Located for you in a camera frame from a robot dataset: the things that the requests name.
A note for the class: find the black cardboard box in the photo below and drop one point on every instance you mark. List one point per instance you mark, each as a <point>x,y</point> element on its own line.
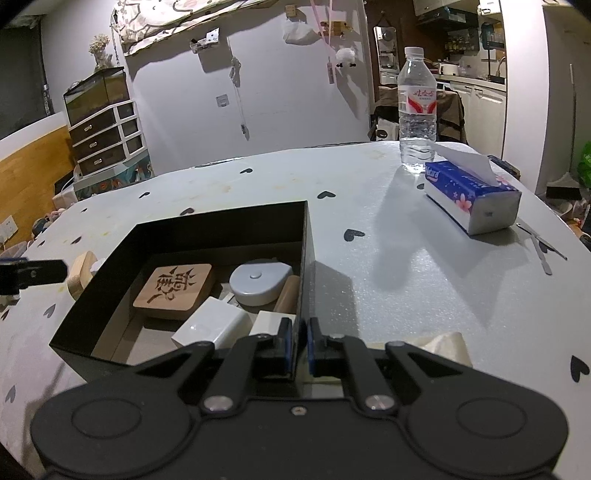
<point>221,226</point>

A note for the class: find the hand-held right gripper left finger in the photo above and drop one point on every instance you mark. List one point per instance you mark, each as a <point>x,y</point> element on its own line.
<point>288,346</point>

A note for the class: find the plain wooden block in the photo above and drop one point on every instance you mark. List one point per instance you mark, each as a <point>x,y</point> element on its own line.
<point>81,274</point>

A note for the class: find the wall mirror rack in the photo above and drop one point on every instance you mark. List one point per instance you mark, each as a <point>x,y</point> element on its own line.
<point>385,50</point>

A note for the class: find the white drawer unit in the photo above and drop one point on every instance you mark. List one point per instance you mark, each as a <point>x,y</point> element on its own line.
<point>108,138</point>

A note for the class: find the small white box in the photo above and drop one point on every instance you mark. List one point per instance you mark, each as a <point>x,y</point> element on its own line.
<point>268,323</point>

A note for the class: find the teal printed box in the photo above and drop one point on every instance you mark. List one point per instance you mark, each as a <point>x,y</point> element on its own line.
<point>115,180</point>

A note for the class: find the printed wall cloth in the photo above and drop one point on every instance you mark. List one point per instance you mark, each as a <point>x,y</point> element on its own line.
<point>175,21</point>

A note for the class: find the pink ribbon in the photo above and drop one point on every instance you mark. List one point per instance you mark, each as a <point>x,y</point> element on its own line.
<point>324,41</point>

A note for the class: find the white wall socket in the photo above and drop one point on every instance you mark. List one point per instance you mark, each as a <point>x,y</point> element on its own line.
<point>8,227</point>

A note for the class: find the clear wall hook box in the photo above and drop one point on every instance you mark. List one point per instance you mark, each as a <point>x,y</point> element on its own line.
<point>205,40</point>

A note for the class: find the clear water bottle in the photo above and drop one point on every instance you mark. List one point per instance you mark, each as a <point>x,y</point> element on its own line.
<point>417,120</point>

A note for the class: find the wooden cylinder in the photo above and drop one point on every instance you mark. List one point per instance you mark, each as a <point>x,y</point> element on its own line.
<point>287,297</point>

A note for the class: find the white kitchen cabinets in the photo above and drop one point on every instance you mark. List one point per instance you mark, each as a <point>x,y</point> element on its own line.
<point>443,5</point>

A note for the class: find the wooden wall box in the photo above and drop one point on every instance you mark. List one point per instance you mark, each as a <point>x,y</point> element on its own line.
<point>333,27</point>

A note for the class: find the white sheep plush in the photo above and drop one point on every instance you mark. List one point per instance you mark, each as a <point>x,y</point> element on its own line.
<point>345,55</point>

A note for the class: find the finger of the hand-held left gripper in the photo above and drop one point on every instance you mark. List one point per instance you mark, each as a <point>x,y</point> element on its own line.
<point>37,272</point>

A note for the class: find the white appliance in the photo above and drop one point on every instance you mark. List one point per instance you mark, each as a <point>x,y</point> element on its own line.
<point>67,187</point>

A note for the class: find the dried flower vase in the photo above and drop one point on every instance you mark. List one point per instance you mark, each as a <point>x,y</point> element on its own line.
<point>101,50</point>

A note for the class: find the metal tweezers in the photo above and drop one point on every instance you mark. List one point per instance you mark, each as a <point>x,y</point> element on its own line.
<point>547,244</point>

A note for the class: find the pile of plush slippers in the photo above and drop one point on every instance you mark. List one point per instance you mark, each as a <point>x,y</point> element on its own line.
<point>46,224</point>

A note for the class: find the small wooden wall hook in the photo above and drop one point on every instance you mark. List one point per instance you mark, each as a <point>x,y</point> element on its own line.
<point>291,10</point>

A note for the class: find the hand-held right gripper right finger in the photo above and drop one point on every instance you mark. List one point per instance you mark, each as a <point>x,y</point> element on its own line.
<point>312,346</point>

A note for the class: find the white wall pouch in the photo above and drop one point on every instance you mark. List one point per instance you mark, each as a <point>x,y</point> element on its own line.
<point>299,32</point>

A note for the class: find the glass fish tank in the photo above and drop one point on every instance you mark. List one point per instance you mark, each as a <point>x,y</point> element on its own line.
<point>94,94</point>

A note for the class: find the blue tissue pack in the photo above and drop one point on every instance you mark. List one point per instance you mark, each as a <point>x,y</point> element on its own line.
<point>471,198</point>

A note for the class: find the carved wooden block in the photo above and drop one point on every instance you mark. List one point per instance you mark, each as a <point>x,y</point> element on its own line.
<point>173,288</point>

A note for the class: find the white charger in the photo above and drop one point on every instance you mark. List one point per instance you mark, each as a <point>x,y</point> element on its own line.
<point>207,321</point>

